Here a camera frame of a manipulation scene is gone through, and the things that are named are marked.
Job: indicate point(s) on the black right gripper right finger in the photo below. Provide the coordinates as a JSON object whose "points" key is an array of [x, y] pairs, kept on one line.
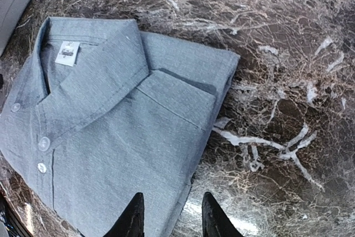
{"points": [[215, 222]]}

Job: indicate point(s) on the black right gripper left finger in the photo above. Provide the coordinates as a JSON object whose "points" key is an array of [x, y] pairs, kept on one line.
{"points": [[131, 221]]}

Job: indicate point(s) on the grey long sleeve shirt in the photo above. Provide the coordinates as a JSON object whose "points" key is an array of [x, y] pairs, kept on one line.
{"points": [[102, 110]]}

